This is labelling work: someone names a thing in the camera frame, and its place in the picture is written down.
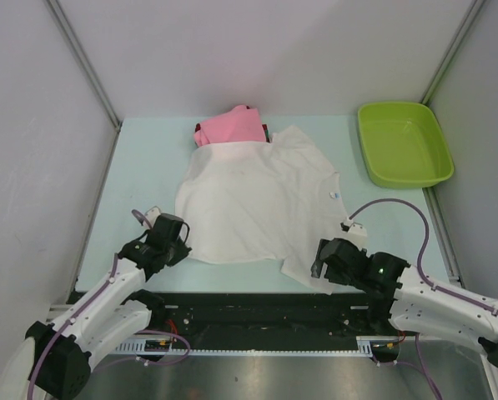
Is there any lime green plastic basin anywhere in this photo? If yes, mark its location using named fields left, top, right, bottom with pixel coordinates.
left=357, top=102, right=455, bottom=189

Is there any pink folded t shirt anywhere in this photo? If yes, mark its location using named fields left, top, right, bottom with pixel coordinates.
left=194, top=105, right=268, bottom=147

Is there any grey aluminium corner post right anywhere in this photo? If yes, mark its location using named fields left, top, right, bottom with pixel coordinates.
left=420, top=0, right=490, bottom=107

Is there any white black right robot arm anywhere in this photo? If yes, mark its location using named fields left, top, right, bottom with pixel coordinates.
left=312, top=238, right=498, bottom=368

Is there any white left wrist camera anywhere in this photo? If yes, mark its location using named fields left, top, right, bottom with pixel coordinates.
left=144, top=206, right=162, bottom=227

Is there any white slotted cable duct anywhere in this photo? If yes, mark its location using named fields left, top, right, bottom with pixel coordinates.
left=110, top=336, right=400, bottom=358

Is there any grey aluminium corner post left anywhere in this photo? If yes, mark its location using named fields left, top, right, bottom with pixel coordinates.
left=43, top=0, right=122, bottom=133

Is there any white t shirt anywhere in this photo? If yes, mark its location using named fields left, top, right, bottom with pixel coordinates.
left=175, top=126, right=348, bottom=294

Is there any grey aluminium corner post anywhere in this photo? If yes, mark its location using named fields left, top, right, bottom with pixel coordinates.
left=420, top=0, right=490, bottom=107
left=43, top=0, right=122, bottom=133

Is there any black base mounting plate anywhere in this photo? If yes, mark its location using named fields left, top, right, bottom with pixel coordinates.
left=147, top=292, right=404, bottom=352

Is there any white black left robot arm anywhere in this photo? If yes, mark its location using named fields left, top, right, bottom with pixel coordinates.
left=25, top=211, right=190, bottom=399

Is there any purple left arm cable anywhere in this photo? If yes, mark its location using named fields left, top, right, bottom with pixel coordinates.
left=25, top=208, right=191, bottom=399

